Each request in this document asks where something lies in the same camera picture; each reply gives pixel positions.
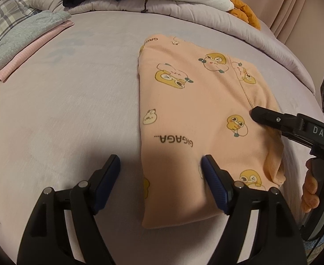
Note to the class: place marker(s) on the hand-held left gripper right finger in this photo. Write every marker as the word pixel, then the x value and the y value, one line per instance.
pixel 214 187

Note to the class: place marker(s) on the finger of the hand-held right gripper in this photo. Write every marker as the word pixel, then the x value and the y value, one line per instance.
pixel 272 120

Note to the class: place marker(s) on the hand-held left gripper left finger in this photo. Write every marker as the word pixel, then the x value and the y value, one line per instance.
pixel 106 185

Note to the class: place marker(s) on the peach duck print pajama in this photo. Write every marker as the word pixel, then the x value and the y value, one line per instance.
pixel 192 110

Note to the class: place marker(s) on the person's right hand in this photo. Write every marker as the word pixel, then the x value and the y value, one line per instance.
pixel 309 187

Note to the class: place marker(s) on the bed with lilac sheet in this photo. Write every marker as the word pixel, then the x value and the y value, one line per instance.
pixel 68 116

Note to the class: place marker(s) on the pink curtain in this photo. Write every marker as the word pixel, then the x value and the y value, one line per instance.
pixel 302 11

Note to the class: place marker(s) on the orange plush toy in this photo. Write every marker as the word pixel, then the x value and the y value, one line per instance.
pixel 244 9

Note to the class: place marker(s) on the blue towel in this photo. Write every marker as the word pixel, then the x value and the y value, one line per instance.
pixel 312 254

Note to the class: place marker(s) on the grey lilac comforter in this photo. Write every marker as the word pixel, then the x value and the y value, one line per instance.
pixel 178 8

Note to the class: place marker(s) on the pink folded cloth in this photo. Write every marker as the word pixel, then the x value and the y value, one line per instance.
pixel 32 52

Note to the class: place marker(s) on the grey folded cloth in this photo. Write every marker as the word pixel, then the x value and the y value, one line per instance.
pixel 21 38

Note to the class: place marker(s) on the plaid pillow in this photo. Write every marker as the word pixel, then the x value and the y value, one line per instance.
pixel 4 13

